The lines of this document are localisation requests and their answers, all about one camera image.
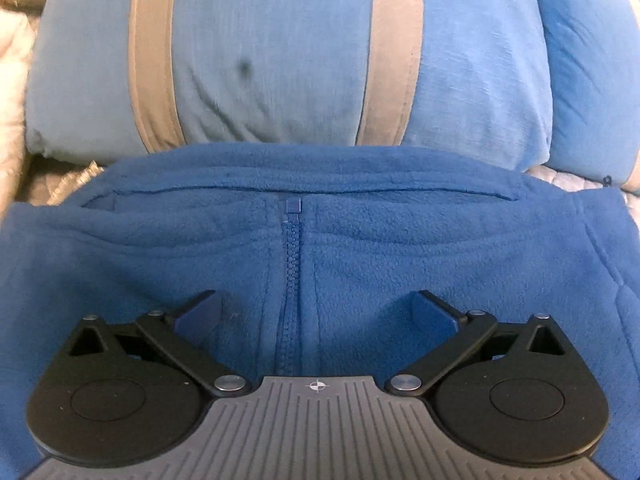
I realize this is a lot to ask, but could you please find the blue grey-striped pillow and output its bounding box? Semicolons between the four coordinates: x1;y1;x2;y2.
524;0;640;197
25;0;554;172

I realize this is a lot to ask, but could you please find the cream quilted comforter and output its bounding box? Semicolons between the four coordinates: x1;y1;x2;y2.
0;9;47;197

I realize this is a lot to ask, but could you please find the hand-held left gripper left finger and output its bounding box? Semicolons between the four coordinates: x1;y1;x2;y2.
67;290;253;397

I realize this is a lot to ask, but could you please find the grey quilted bedspread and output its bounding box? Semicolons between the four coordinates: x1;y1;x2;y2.
19;154;618;207

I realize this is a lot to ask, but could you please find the blue fleece jacket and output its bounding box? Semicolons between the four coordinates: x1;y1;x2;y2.
0;142;640;480

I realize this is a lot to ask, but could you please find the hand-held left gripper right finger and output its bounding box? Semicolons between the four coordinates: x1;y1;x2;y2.
384;290;568;397

